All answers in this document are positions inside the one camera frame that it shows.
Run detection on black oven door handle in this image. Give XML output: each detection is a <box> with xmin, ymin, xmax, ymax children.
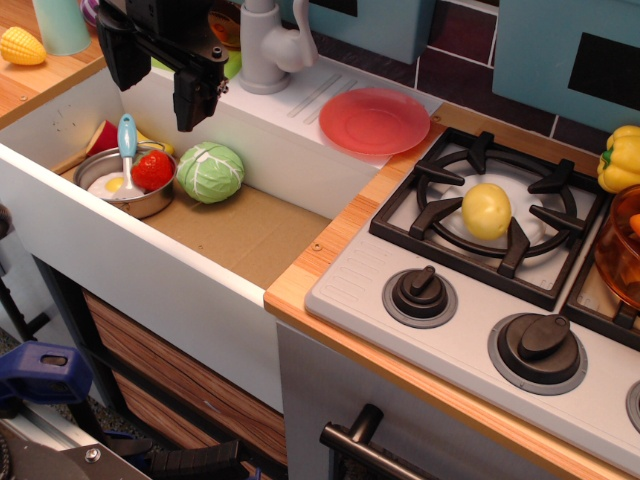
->
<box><xmin>319</xmin><ymin>404</ymin><xmax>433</xmax><ymax>479</ymax></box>

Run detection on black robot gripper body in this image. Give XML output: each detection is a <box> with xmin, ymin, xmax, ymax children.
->
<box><xmin>97</xmin><ymin>1</ymin><xmax>229</xmax><ymax>77</ymax></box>

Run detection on red toy strawberry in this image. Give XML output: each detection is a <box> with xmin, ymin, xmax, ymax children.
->
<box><xmin>131</xmin><ymin>150</ymin><xmax>174</xmax><ymax>191</ymax></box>

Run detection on grey toy stove top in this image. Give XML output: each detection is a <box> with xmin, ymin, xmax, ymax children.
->
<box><xmin>304</xmin><ymin>126</ymin><xmax>640</xmax><ymax>464</ymax></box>

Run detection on red plastic plate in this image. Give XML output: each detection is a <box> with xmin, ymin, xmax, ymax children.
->
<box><xmin>318</xmin><ymin>88</ymin><xmax>431</xmax><ymax>157</ymax></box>

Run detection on teal wall cabinet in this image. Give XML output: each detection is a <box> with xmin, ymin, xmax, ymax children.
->
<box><xmin>493</xmin><ymin>1</ymin><xmax>639</xmax><ymax>132</ymax></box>

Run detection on white toy sink basin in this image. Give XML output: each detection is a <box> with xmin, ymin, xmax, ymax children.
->
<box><xmin>0</xmin><ymin>54</ymin><xmax>444</xmax><ymax>414</ymax></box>

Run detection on black left stove knob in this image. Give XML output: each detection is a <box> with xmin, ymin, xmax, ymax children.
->
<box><xmin>382</xmin><ymin>265</ymin><xmax>458</xmax><ymax>329</ymax></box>

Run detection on blue handled toy spatula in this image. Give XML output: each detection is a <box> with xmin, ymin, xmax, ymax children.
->
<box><xmin>113</xmin><ymin>114</ymin><xmax>144</xmax><ymax>201</ymax></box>

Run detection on yellow toy bell pepper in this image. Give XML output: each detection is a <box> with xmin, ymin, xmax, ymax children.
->
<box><xmin>597</xmin><ymin>125</ymin><xmax>640</xmax><ymax>194</ymax></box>

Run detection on grey toy faucet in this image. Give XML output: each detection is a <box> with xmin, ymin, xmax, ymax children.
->
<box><xmin>239</xmin><ymin>0</ymin><xmax>319</xmax><ymax>95</ymax></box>

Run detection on toy fried egg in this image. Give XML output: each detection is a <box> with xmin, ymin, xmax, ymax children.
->
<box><xmin>88</xmin><ymin>172</ymin><xmax>144</xmax><ymax>201</ymax></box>

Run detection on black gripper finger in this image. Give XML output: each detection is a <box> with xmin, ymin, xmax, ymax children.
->
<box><xmin>173</xmin><ymin>70</ymin><xmax>229</xmax><ymax>132</ymax></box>
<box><xmin>99</xmin><ymin>29</ymin><xmax>151</xmax><ymax>91</ymax></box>

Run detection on blue clamp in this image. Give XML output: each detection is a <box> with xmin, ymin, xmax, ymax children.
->
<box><xmin>1</xmin><ymin>341</ymin><xmax>93</xmax><ymax>415</ymax></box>

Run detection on yellow toy potato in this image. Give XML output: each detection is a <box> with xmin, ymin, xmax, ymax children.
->
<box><xmin>461</xmin><ymin>183</ymin><xmax>512</xmax><ymax>240</ymax></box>

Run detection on black middle stove knob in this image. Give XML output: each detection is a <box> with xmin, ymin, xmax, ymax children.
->
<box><xmin>487</xmin><ymin>313</ymin><xmax>588</xmax><ymax>396</ymax></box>

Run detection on green toy cabbage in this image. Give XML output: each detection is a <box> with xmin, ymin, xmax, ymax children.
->
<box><xmin>176</xmin><ymin>141</ymin><xmax>245</xmax><ymax>204</ymax></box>

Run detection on black stove burner grate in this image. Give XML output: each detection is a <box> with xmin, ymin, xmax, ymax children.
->
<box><xmin>369</xmin><ymin>128</ymin><xmax>607</xmax><ymax>310</ymax></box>

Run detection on yellow toy corn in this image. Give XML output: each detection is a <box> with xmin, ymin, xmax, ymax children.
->
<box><xmin>1</xmin><ymin>26</ymin><xmax>47</xmax><ymax>66</ymax></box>

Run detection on light teal cup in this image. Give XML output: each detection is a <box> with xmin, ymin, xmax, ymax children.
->
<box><xmin>32</xmin><ymin>0</ymin><xmax>91</xmax><ymax>56</ymax></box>

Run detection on small metal pot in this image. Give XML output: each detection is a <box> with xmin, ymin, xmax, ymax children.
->
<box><xmin>72</xmin><ymin>146</ymin><xmax>177</xmax><ymax>219</ymax></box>

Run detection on red yellow toy slice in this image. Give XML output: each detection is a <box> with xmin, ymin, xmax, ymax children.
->
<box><xmin>85</xmin><ymin>120</ymin><xmax>118</xmax><ymax>157</ymax></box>

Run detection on orange transparent pot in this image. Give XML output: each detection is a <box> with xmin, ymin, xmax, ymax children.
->
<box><xmin>594</xmin><ymin>185</ymin><xmax>639</xmax><ymax>310</ymax></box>

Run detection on black stove knob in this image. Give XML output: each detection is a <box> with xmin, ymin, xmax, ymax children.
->
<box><xmin>382</xmin><ymin>265</ymin><xmax>458</xmax><ymax>329</ymax></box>
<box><xmin>487</xmin><ymin>313</ymin><xmax>588</xmax><ymax>396</ymax></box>

